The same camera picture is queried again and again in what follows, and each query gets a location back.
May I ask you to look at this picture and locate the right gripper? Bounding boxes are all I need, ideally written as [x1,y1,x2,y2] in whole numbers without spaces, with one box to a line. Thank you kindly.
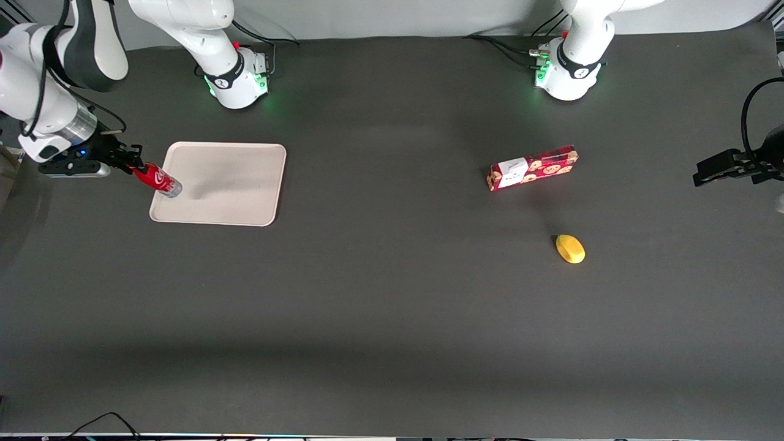
[18,130,149,176]

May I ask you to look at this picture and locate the beige plastic tray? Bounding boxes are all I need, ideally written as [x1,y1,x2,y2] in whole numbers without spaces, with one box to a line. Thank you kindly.
[149,141,287,227]

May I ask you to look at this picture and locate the black frame strut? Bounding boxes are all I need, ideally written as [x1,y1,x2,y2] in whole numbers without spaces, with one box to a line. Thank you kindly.
[0,0,34,26]

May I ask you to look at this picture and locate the black base cable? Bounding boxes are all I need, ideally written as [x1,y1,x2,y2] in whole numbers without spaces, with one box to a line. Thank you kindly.
[232,18,301,77]
[463,34,543,67]
[529,9,571,39]

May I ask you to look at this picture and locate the black thin floor cable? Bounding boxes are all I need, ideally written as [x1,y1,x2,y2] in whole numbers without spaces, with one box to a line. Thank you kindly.
[61,412,142,440]

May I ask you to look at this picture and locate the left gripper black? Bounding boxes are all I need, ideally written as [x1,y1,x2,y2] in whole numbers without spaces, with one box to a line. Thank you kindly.
[693,124,784,187]

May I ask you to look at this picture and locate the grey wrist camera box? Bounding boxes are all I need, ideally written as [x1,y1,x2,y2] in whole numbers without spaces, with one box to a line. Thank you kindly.
[38,160,111,179]

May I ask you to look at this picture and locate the yellow lemon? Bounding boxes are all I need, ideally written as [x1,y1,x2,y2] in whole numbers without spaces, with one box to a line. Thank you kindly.
[556,234,586,265]

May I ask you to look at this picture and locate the black looped cable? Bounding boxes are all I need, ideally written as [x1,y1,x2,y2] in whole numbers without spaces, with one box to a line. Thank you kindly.
[741,77,784,169]

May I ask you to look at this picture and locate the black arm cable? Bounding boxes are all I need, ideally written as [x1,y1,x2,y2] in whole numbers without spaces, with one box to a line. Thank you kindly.
[21,0,127,138]

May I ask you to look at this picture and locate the red coke bottle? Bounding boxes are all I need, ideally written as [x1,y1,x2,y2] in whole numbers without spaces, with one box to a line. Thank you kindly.
[134,162,183,199]

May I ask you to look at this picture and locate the red cookie box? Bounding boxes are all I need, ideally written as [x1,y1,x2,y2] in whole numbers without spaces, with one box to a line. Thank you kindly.
[487,145,579,192]

